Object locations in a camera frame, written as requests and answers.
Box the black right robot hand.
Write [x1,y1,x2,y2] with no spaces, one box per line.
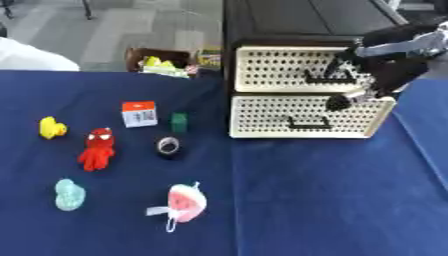
[323,25,443,112]

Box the pale pierced drawer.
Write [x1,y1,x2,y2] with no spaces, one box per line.
[227,94,398,139]
[232,45,410,94]

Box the black cabinet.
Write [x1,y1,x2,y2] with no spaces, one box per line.
[220,0,448,131]

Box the green block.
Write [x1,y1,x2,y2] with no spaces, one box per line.
[169,112,191,134]

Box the brown cardboard box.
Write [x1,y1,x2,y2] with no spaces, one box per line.
[124,47,200,79]

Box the black tape roll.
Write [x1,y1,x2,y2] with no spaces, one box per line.
[154,135,184,158]

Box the orange and white small box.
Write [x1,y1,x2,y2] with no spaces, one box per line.
[120,100,160,129]

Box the red octopus soft toy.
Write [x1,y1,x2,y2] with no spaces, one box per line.
[77,127,118,173]

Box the black chair leg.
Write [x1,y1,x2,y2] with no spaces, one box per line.
[80,0,95,20]

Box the yellow rubber duck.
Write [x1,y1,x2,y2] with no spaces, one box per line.
[36,115,70,140]

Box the teal soft toy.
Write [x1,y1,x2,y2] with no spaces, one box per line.
[52,178,88,212]

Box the black drawer handle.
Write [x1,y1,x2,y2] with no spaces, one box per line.
[302,68,359,85]
[285,115,333,130]

